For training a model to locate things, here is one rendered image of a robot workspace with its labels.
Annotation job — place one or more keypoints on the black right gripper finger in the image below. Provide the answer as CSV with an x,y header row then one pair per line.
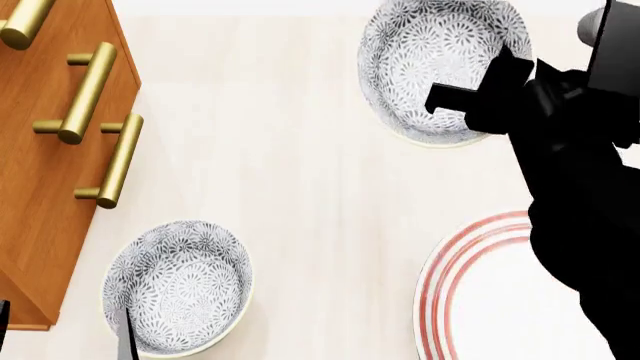
x,y
452,98
511,67

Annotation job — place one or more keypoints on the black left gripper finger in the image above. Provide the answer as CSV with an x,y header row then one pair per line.
x,y
127,337
3,320

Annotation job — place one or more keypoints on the black white patterned bowl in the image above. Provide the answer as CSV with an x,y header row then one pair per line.
x,y
425,48
185,277

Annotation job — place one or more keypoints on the white plate red rings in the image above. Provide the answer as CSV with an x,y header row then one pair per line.
x,y
490,300

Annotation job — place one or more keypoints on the wooden cabinet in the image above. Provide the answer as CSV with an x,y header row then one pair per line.
x,y
35,187

